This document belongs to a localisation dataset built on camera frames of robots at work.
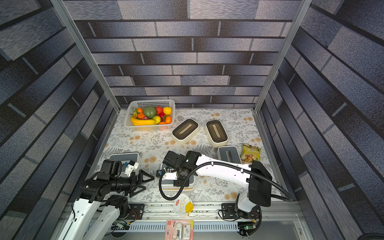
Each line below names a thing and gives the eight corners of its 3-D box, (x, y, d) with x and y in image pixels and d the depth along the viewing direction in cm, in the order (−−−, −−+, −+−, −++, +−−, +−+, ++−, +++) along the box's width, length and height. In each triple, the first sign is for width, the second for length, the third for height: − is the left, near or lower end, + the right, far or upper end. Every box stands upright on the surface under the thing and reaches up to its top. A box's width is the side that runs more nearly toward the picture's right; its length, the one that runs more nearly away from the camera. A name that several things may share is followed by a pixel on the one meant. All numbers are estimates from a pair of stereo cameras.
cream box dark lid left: (181, 147, 99) (180, 142, 94) (170, 137, 105) (168, 131, 99) (201, 131, 108) (202, 126, 103) (190, 122, 113) (190, 116, 108)
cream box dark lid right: (212, 149, 98) (212, 144, 93) (203, 126, 111) (204, 120, 106) (228, 146, 100) (230, 141, 95) (218, 123, 113) (219, 117, 108)
